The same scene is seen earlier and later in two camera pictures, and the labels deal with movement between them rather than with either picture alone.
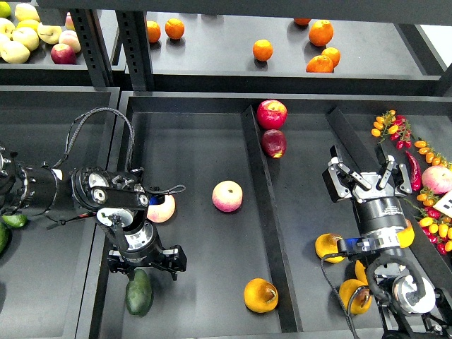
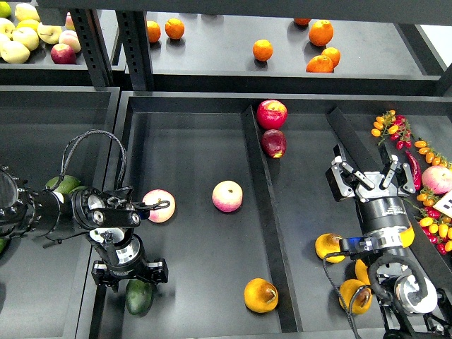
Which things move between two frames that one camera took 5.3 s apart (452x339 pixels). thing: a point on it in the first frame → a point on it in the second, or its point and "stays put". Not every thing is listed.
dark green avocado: [139, 294] stays put
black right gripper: [380, 209] stays put
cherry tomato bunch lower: [436, 226] stays put
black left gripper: [145, 250] → [132, 268]
